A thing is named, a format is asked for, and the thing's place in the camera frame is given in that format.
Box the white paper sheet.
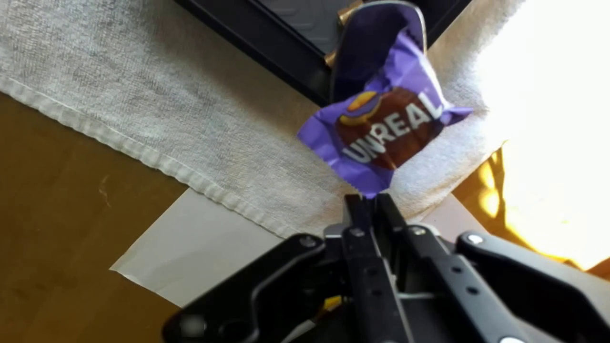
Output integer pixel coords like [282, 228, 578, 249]
[109, 188, 492, 311]

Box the white towel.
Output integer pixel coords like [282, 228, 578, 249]
[0, 0, 530, 241]

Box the black plastic tray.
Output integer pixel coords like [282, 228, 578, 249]
[174, 0, 475, 108]

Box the purple candy packet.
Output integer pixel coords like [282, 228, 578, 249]
[298, 0, 475, 201]

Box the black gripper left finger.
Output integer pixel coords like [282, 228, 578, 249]
[160, 195, 416, 343]

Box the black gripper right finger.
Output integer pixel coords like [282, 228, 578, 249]
[374, 193, 610, 343]

